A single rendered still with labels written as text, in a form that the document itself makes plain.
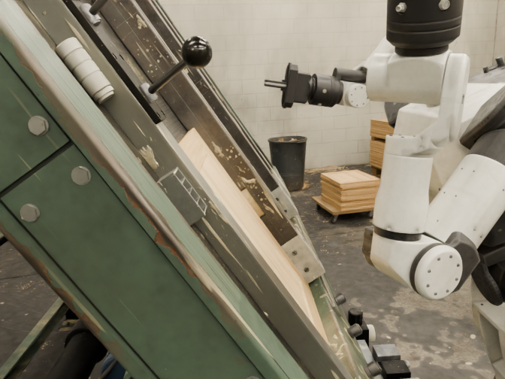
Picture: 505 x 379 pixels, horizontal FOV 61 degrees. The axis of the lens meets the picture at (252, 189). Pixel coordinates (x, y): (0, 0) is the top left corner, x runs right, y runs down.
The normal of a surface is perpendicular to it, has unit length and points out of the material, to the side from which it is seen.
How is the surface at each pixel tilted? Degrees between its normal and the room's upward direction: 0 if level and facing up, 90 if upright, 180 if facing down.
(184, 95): 90
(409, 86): 105
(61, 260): 90
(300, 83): 93
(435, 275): 90
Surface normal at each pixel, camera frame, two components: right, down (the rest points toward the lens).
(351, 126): 0.23, 0.23
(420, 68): -0.50, 0.48
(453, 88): -0.51, 0.14
